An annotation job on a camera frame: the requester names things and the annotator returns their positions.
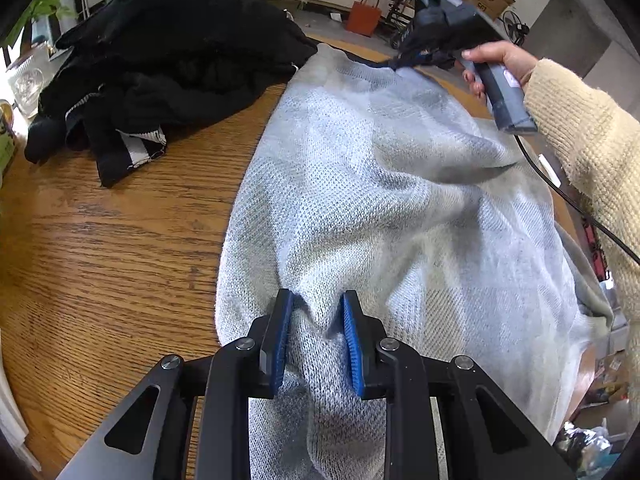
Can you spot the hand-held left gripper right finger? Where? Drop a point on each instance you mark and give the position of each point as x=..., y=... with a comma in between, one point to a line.
x=351, y=350

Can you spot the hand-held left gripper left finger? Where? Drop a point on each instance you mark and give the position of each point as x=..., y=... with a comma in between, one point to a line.
x=280, y=342

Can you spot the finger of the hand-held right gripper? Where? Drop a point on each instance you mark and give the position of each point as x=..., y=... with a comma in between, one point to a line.
x=412, y=57

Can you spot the grey knit sweater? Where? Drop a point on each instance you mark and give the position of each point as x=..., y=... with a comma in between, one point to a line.
x=375, y=185

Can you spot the person's right forearm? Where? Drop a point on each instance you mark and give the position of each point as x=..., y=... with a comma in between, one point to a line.
x=590, y=135

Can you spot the pile of black clothes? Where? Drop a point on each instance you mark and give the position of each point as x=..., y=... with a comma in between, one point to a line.
x=175, y=45

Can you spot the person's right hand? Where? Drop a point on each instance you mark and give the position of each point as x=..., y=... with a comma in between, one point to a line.
x=505, y=57

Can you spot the black floor fan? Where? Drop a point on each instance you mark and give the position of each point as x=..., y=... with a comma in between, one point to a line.
x=515, y=27

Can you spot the orange paper bag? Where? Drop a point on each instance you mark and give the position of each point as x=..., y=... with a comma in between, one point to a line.
x=362, y=20

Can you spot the green potted plant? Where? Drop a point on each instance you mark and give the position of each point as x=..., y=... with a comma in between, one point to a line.
x=45, y=7

